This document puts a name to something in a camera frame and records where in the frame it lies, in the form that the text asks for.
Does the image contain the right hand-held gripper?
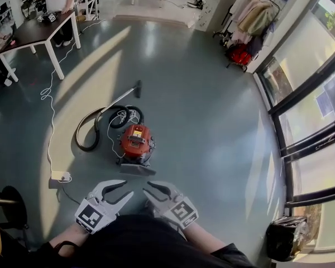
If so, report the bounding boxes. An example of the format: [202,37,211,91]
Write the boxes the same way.
[142,180,199,231]

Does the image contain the white shelf rack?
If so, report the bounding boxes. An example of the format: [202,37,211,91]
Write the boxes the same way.
[75,0,100,22]

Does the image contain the grey locker cabinet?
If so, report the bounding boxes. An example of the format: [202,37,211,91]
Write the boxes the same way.
[196,0,247,34]

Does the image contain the metal wand with black nozzle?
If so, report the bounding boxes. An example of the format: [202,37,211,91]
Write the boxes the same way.
[104,79,143,112]

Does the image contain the red bag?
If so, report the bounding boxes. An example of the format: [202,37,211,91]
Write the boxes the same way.
[227,43,253,65]

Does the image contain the person's right forearm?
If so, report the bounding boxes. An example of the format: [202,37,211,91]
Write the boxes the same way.
[182,221,227,252]

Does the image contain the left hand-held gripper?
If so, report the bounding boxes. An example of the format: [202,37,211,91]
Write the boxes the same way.
[74,179,135,236]

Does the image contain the black bin bag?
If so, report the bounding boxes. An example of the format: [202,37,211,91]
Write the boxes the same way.
[265,216,309,262]

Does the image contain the black round stool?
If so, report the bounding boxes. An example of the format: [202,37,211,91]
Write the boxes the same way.
[0,185,29,251]

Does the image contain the white vacuum power cord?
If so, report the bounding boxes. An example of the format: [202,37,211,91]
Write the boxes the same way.
[107,109,141,157]

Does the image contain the person's black shirt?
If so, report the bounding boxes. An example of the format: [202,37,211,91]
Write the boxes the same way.
[25,213,264,268]

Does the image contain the black power cable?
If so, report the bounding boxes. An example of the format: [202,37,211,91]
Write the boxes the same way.
[59,181,83,207]

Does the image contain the small pale paper notice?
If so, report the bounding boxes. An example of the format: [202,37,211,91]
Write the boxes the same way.
[315,92,333,118]

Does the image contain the clothes rack with garments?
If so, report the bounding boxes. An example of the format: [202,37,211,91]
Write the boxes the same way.
[213,0,281,73]

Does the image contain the black vacuum hose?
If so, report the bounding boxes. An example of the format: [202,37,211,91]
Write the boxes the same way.
[74,104,145,152]

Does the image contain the white power strip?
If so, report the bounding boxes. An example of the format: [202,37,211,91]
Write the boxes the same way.
[50,170,73,183]

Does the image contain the red vacuum cleaner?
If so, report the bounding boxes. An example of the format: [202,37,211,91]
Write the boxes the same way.
[114,123,157,168]

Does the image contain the white extension cable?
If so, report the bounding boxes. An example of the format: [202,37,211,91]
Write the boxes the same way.
[40,20,102,173]

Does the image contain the black-framed glass doors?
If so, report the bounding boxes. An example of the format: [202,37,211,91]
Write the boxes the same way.
[252,0,335,257]

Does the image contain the dark table with white legs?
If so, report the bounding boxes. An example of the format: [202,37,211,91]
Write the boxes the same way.
[0,9,82,83]

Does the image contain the person's left forearm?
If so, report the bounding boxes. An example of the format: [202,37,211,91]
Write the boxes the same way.
[48,223,89,251]

